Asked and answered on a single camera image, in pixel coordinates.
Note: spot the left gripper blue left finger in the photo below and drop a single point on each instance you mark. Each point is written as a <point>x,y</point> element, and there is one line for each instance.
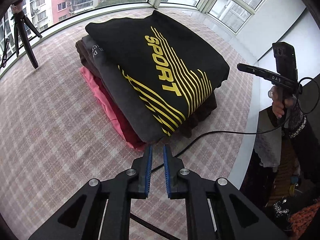
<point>140,175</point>

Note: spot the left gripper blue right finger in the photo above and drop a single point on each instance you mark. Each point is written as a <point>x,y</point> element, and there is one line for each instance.
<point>175,187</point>

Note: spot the black sport pants yellow stripes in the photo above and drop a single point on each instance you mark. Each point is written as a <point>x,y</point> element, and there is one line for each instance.
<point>173,70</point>

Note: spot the person's right hand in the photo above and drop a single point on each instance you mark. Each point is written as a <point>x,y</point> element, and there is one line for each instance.
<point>278,104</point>

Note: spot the dark red folded garment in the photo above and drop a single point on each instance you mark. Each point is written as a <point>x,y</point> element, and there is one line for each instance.
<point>120,123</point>

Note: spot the grey folded sweatshirt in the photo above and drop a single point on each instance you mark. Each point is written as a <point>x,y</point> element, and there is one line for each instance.
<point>124,95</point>

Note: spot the pink folded garment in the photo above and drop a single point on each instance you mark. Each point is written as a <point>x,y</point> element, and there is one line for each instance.
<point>88,77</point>

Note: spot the brown folded garment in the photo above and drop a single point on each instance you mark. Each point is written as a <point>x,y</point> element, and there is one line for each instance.
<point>186,129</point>

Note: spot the black tripod stand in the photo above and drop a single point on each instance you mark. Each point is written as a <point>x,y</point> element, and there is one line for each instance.
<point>20,21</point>

